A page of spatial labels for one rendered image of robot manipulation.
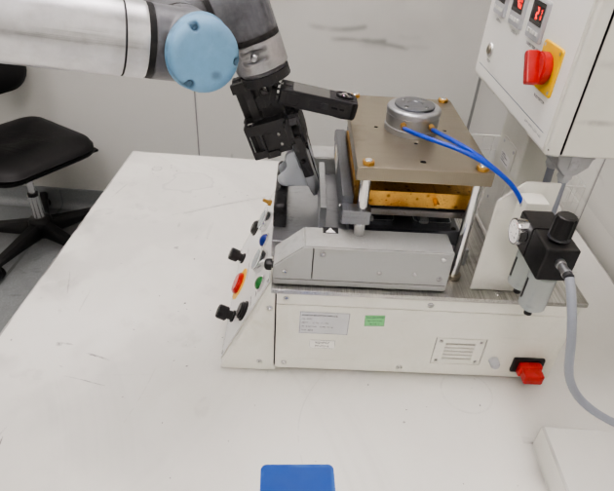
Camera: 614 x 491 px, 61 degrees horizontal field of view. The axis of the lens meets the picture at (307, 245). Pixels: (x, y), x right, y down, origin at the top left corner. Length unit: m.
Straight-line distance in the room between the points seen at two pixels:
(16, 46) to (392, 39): 1.83
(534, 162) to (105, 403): 0.73
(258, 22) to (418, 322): 0.48
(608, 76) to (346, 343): 0.49
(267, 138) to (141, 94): 1.70
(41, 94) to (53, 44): 2.07
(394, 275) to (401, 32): 1.61
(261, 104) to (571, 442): 0.64
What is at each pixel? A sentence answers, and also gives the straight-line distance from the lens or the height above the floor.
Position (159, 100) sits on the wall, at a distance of 2.43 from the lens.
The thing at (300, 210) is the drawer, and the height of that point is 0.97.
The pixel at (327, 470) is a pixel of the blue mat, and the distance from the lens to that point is 0.77.
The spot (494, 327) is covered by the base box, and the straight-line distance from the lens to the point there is 0.84.
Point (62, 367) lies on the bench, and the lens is 0.93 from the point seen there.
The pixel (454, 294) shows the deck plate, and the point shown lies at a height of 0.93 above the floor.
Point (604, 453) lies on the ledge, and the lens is 0.86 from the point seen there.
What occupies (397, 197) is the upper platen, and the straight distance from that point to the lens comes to 0.74.
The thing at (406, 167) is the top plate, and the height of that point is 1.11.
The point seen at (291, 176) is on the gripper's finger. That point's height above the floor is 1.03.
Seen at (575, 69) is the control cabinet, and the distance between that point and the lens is 0.66.
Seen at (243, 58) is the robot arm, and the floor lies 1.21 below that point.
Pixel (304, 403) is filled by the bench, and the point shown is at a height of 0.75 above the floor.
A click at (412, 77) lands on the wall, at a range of 2.30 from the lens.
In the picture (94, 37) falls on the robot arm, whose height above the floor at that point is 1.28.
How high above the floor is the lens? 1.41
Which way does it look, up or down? 36 degrees down
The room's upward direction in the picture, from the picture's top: 4 degrees clockwise
